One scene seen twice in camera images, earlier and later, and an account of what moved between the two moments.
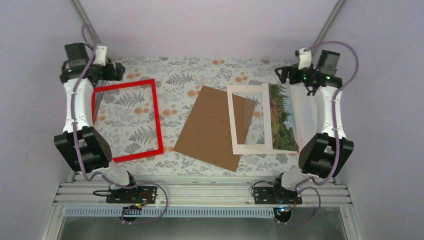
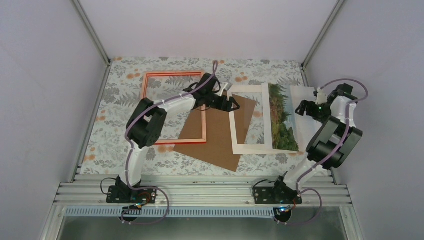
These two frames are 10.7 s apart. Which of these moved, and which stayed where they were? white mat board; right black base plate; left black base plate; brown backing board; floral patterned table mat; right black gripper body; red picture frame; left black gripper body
Moved: left black gripper body; right black gripper body; red picture frame
Stayed: right black base plate; white mat board; brown backing board; floral patterned table mat; left black base plate
